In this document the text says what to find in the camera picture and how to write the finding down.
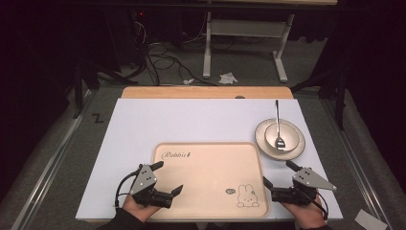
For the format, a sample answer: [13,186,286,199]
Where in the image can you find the metal spoon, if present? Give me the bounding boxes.
[274,99,287,150]

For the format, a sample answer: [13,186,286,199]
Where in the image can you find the dark computer tower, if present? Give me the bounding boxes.
[127,9,151,66]

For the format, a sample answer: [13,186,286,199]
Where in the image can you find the metal floor rail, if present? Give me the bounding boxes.
[320,99,395,230]
[11,90,97,230]

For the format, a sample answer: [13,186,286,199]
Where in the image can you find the beige tray with rabbit print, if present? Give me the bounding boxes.
[149,141,270,220]

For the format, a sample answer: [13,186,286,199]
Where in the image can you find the cream plate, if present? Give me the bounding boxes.
[254,118,306,162]

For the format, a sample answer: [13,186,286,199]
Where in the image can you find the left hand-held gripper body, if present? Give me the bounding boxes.
[128,163,173,209]

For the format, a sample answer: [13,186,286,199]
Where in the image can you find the white metal frame desk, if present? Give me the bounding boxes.
[196,0,339,83]

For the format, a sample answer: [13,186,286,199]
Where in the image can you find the black floor cables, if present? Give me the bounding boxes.
[130,18,221,87]

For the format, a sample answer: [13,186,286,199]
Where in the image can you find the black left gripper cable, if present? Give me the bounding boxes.
[114,169,142,209]

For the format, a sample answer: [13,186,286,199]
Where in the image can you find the cream bowl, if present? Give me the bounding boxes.
[263,122,301,152]

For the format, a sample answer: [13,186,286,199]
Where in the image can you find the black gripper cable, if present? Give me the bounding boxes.
[298,187,329,221]
[114,169,142,209]

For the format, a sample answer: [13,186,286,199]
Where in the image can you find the flat white paper sheet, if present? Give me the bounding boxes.
[353,208,381,230]

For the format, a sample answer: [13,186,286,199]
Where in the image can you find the black metal stand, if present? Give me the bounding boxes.
[290,63,350,131]
[71,58,139,120]

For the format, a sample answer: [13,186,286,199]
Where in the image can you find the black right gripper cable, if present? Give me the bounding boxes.
[298,187,329,221]

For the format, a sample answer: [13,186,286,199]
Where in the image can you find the person's left hand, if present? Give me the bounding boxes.
[122,195,162,223]

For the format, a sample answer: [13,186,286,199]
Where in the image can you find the large crumpled white paper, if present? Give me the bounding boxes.
[218,72,239,85]

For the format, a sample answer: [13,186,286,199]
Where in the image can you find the wooden desk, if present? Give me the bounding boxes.
[121,85,294,100]

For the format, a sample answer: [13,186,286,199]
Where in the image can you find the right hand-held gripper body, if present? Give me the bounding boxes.
[271,167,338,206]

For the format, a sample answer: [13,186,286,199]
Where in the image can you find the white board table cover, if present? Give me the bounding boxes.
[75,98,345,222]

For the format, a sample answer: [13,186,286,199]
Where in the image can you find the person's right hand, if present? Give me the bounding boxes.
[281,195,327,230]

